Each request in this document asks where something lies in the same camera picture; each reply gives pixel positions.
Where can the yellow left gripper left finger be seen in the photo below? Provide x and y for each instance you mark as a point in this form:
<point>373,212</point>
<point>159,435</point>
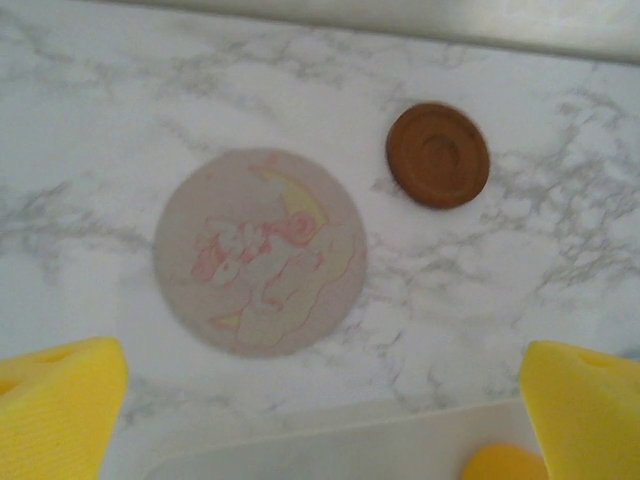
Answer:
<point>55,415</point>

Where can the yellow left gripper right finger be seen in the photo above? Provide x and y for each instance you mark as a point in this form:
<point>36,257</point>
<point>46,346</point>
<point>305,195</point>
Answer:
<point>590,415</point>

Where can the round unicorn print coaster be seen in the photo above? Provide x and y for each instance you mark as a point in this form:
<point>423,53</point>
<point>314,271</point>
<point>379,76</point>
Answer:
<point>250,300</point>

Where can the round brown wooden coaster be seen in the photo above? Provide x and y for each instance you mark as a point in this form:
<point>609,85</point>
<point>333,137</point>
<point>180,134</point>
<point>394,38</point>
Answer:
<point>437,155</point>

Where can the yellow mug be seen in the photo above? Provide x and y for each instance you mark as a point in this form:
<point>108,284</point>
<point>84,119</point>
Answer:
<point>500,465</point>

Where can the white rectangular tray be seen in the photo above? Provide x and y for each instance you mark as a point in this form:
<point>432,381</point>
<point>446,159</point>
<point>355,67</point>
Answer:
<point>300,450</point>

